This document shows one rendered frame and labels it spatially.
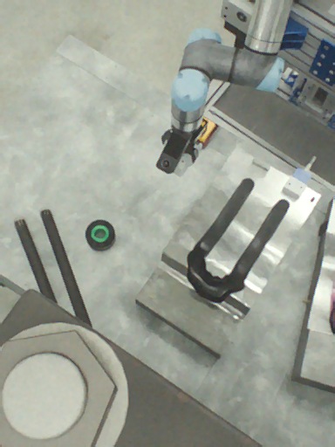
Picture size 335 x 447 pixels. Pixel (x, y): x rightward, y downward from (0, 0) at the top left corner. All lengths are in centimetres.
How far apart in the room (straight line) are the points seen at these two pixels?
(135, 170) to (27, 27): 138
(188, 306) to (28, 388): 124
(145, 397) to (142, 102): 150
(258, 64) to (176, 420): 105
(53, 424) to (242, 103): 226
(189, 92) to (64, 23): 174
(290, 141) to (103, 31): 100
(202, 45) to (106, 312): 73
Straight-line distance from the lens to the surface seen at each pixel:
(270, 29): 145
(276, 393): 176
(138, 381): 53
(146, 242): 180
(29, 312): 54
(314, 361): 167
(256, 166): 183
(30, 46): 305
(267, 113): 265
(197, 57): 147
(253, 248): 173
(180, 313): 170
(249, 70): 147
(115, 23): 308
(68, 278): 171
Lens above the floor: 253
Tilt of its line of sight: 71 degrees down
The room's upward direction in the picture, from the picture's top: 4 degrees clockwise
